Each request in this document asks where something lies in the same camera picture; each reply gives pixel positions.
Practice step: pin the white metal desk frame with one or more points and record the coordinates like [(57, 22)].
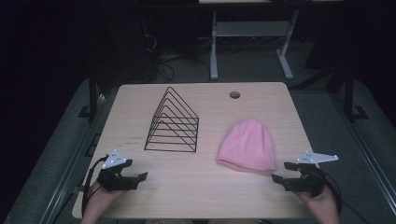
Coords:
[(249, 29)]

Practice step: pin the person's right hand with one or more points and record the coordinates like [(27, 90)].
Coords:
[(322, 203)]

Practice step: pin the black metal stand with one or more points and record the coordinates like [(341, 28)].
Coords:
[(92, 93), (349, 96)]

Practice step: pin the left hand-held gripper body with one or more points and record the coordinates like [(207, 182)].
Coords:
[(116, 182)]

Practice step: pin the person's left hand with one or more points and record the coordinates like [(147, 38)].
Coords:
[(104, 199)]

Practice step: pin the pink knitted beanie hat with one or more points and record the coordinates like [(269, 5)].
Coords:
[(247, 146)]

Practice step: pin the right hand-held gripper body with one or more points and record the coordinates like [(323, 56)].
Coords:
[(306, 182)]

